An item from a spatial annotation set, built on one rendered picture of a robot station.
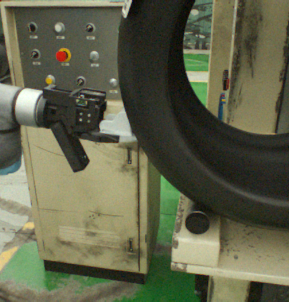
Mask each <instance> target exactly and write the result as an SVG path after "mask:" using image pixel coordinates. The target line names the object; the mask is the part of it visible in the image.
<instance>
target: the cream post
mask: <svg viewBox="0 0 289 302"><path fill-rule="evenodd" d="M234 6H235V7H236V15H235V23H234V36H233V38H232V42H231V48H230V49H231V54H230V68H229V75H228V78H230V84H229V90H228V89H227V97H226V112H225V120H224V122H225V123H227V124H229V125H231V126H233V127H236V128H239V129H242V130H245V131H251V132H262V133H274V132H275V128H276V119H277V115H278V107H279V102H280V94H281V90H282V82H283V77H284V69H285V64H286V57H287V52H288V44H289V0H235V5H234ZM250 284H251V281H250V280H240V279H235V278H225V277H220V276H210V275H209V281H208V289H207V302H247V301H248V296H249V289H250Z"/></svg>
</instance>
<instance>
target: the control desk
mask: <svg viewBox="0 0 289 302"><path fill-rule="evenodd" d="M124 4H125V1H0V9H1V17H2V22H3V30H4V35H5V43H6V47H7V56H8V61H9V69H10V73H11V81H12V86H19V87H23V88H30V89H34V90H41V91H42V88H43V87H47V86H49V84H54V85H57V88H62V89H66V90H75V89H79V88H81V87H84V88H91V89H95V90H102V91H106V100H107V102H106V110H105V111H104V118H105V117H106V116H107V115H108V114H114V115H117V114H118V113H119V112H120V111H121V109H123V107H124V104H123V99H122V96H121V92H120V91H121V89H120V88H119V87H120V84H119V73H118V39H119V27H120V23H121V16H122V10H123V7H124ZM20 129H21V145H22V154H23V158H24V166H25V172H26V179H27V184H28V193H29V197H30V202H31V206H32V214H33V219H34V227H35V232H36V240H37V245H38V253H39V258H40V259H43V260H44V269H45V270H46V271H51V272H60V273H66V274H74V275H79V276H88V277H93V278H102V279H107V280H116V281H121V282H130V283H135V284H144V285H146V280H147V277H148V272H149V269H150V264H151V261H152V256H153V252H154V248H155V245H156V240H157V236H158V230H159V227H160V193H161V174H160V173H159V171H158V170H157V169H156V167H155V166H154V165H153V163H152V162H151V160H150V159H149V158H148V156H147V155H146V153H145V152H144V151H143V149H142V147H141V146H140V144H139V142H138V141H137V142H118V143H101V142H93V141H90V140H83V139H79V140H80V142H81V144H82V146H83V148H84V150H85V152H86V154H87V156H88V158H89V160H90V161H89V163H88V165H87V166H86V168H85V169H84V170H82V171H78V172H76V173H74V172H73V171H72V169H71V167H70V165H69V163H68V161H67V159H66V157H65V155H64V153H63V152H62V150H61V148H60V146H59V144H58V142H57V140H56V139H55V137H54V135H53V133H52V131H51V129H50V128H49V129H46V128H42V127H41V128H36V127H30V126H26V125H20Z"/></svg>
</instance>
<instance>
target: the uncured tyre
mask: <svg viewBox="0 0 289 302"><path fill-rule="evenodd" d="M195 1H196V0H132V3H131V7H130V8H129V12H128V14H127V17H126V18H125V16H124V15H123V13H122V16H121V23H120V27H119V39H118V73H119V84H120V87H119V88H120V89H121V91H120V92H121V96H122V99H123V104H124V107H125V111H126V114H127V117H128V120H129V122H130V125H131V127H132V130H133V132H134V134H135V136H136V138H137V140H138V142H139V144H140V146H141V147H142V149H143V151H144V152H145V153H146V155H147V156H148V158H149V159H150V160H151V162H152V163H153V165H154V166H155V167H156V169H157V170H158V171H159V173H160V174H161V175H162V176H163V177H164V178H165V179H166V180H167V181H168V182H169V183H170V184H171V185H172V186H173V187H174V188H176V189H177V190H178V191H179V192H181V193H182V194H183V195H184V196H186V197H187V198H189V199H190V200H191V201H193V202H195V203H196V204H197V205H199V206H201V207H202V208H206V209H207V210H209V211H211V212H213V213H215V214H218V215H220V216H223V217H224V218H227V219H230V220H233V221H235V222H239V223H242V224H245V225H249V226H252V227H257V228H261V229H268V230H273V231H288V232H289V133H279V134H262V133H253V132H250V131H245V130H242V129H239V128H236V127H233V126H231V125H229V124H227V123H225V122H224V121H222V120H221V119H219V118H218V117H217V116H215V115H214V114H213V113H212V112H210V111H209V110H208V109H207V108H206V107H205V105H204V104H203V103H202V102H201V101H200V99H199V98H198V96H197V95H196V93H195V91H194V89H193V87H192V85H191V83H190V81H189V78H188V75H187V70H186V67H185V60H184V38H185V30H186V26H187V22H188V19H189V16H190V12H191V9H192V7H193V5H194V3H195Z"/></svg>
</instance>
